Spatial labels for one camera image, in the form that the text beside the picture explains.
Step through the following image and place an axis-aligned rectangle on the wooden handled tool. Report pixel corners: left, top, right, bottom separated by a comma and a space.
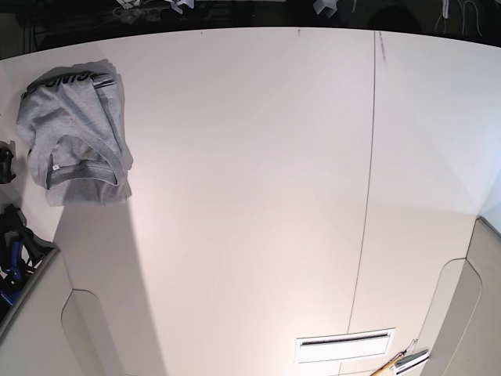
370, 339, 417, 376

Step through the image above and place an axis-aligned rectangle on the blue black equipment pile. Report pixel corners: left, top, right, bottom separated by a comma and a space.
1, 204, 56, 309

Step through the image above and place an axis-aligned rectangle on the black device at left edge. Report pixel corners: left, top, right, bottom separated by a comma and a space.
0, 141, 16, 185

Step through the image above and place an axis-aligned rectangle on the grey T-shirt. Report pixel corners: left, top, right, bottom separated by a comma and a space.
16, 60, 133, 207

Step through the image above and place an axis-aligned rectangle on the grey flat tool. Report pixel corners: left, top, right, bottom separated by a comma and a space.
393, 349, 429, 375

